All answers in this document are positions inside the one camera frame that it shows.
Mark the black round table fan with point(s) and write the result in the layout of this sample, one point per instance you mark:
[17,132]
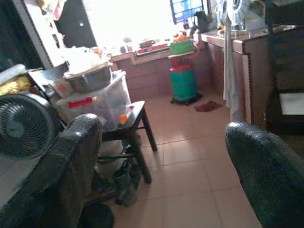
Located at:
[22,124]

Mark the clear plastic storage box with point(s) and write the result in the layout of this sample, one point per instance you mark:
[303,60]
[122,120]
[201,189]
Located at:
[107,102]

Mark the white standing fan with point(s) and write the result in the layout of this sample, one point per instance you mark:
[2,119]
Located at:
[238,12]

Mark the dark wooden stool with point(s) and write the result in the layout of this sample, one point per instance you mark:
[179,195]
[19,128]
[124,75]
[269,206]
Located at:
[133,133]

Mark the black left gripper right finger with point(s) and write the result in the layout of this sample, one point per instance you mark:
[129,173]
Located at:
[268,171]

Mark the white hanging cloth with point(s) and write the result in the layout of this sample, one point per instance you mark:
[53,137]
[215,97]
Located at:
[230,71]

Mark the black wheeled cylinder stand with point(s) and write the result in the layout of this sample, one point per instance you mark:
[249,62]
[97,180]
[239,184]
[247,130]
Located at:
[186,98]

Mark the brown tiled kitchen counter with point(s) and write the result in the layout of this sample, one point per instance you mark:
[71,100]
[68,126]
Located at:
[213,59]

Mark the black electric kettle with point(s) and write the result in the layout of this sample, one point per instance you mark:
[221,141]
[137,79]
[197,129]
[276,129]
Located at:
[202,21]

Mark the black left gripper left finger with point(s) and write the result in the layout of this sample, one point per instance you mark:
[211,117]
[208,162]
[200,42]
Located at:
[61,171]

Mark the orange capped small bottle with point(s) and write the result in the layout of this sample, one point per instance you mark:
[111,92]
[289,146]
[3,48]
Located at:
[124,117]

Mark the green and red gas cylinder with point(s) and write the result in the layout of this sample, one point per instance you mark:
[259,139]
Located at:
[182,79]

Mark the green plastic basin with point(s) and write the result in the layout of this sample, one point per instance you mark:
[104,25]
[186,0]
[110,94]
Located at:
[181,46]

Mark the dark wooden shelf unit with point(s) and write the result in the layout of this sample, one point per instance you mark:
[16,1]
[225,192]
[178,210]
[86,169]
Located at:
[286,59]

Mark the dark red floor rag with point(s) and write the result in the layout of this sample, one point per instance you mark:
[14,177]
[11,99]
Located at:
[207,106]

